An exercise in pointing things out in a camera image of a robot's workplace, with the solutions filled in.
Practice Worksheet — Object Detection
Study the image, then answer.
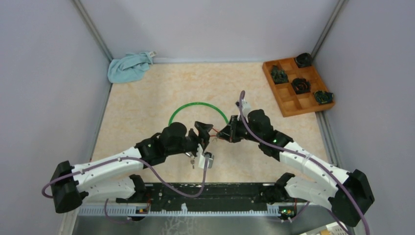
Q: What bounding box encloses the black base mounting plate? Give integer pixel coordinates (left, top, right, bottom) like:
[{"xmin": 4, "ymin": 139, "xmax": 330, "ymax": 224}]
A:
[{"xmin": 115, "ymin": 182, "xmax": 308, "ymax": 212}]

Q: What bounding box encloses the green cable lock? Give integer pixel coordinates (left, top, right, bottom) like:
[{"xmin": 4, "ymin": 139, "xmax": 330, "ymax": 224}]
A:
[{"xmin": 168, "ymin": 102, "xmax": 229, "ymax": 125}]

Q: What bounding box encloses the dark green flower left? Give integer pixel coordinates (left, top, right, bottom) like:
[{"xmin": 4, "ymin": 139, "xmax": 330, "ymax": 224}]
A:
[{"xmin": 271, "ymin": 65, "xmax": 289, "ymax": 84}]

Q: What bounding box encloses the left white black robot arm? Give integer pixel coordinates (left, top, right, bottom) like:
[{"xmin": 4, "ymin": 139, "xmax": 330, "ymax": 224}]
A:
[{"xmin": 42, "ymin": 121, "xmax": 213, "ymax": 213}]

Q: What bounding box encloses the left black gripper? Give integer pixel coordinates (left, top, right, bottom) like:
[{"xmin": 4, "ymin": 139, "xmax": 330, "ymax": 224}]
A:
[{"xmin": 166, "ymin": 121, "xmax": 213, "ymax": 159}]

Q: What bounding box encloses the dark flower top corner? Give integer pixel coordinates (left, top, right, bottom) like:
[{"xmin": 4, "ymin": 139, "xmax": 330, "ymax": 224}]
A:
[{"xmin": 294, "ymin": 52, "xmax": 313, "ymax": 68}]

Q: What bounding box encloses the light blue cloth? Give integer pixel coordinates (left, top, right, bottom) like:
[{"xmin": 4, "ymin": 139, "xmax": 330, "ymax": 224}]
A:
[{"xmin": 107, "ymin": 51, "xmax": 157, "ymax": 84}]

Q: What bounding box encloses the dark green flower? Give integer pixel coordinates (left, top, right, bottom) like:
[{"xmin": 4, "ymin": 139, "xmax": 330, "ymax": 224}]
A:
[
  {"xmin": 313, "ymin": 91, "xmax": 334, "ymax": 105},
  {"xmin": 271, "ymin": 65, "xmax": 289, "ymax": 84}
]

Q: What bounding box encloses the aluminium frame rail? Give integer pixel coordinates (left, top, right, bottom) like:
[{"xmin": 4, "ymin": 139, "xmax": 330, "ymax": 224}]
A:
[{"xmin": 67, "ymin": 182, "xmax": 361, "ymax": 217}]

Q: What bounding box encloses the silver key pair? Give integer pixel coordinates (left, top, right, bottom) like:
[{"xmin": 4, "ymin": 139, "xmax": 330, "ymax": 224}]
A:
[{"xmin": 185, "ymin": 152, "xmax": 195, "ymax": 169}]

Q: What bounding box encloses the white plastic basket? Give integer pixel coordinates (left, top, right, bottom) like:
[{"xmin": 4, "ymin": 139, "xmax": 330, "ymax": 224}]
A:
[{"xmin": 300, "ymin": 225, "xmax": 348, "ymax": 235}]

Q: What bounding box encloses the dark green flower right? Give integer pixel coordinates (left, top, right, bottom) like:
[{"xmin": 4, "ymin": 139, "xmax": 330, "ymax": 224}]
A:
[{"xmin": 313, "ymin": 91, "xmax": 334, "ymax": 105}]

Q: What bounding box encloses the dark orange flower centre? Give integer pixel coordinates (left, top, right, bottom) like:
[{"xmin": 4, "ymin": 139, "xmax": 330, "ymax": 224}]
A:
[{"xmin": 291, "ymin": 78, "xmax": 311, "ymax": 94}]

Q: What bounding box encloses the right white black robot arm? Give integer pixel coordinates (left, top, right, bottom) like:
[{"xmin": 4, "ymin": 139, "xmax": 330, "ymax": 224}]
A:
[{"xmin": 217, "ymin": 109, "xmax": 375, "ymax": 227}]

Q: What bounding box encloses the orange wooden compartment tray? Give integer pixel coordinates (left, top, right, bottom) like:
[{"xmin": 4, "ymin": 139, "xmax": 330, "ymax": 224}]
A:
[{"xmin": 262, "ymin": 57, "xmax": 335, "ymax": 117}]

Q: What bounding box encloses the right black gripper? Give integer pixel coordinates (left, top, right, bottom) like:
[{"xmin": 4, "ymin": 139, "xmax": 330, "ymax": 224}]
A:
[{"xmin": 217, "ymin": 115, "xmax": 262, "ymax": 143}]

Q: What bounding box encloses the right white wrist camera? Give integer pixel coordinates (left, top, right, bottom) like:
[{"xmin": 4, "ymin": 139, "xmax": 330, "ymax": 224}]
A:
[{"xmin": 235, "ymin": 99, "xmax": 252, "ymax": 116}]

